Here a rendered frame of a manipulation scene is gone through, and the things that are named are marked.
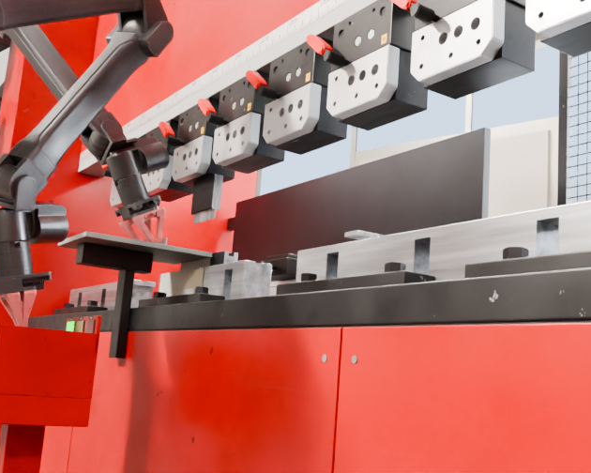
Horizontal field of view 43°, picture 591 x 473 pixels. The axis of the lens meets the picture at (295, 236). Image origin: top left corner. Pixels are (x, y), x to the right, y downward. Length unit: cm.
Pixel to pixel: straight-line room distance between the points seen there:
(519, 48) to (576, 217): 27
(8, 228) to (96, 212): 119
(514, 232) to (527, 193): 315
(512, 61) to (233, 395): 60
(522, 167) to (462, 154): 234
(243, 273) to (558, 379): 81
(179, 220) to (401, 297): 179
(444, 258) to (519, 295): 26
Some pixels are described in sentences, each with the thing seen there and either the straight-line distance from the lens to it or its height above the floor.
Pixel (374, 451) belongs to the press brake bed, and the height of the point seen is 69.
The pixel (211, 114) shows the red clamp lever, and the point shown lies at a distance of 153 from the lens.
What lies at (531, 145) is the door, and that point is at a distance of 412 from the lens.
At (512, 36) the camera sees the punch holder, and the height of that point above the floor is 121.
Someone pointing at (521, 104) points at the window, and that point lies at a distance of 426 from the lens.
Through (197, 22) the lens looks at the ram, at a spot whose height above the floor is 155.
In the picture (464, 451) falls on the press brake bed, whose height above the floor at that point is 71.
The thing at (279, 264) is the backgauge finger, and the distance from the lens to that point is 170.
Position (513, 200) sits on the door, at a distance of 408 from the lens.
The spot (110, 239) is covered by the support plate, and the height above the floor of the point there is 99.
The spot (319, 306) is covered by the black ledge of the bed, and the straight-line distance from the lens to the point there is 97.
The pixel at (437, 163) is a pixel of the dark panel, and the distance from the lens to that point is 183.
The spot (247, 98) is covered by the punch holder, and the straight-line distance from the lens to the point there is 150.
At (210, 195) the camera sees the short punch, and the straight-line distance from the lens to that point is 162.
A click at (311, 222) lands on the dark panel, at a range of 220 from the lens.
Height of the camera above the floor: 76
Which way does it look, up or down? 11 degrees up
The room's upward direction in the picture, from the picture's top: 4 degrees clockwise
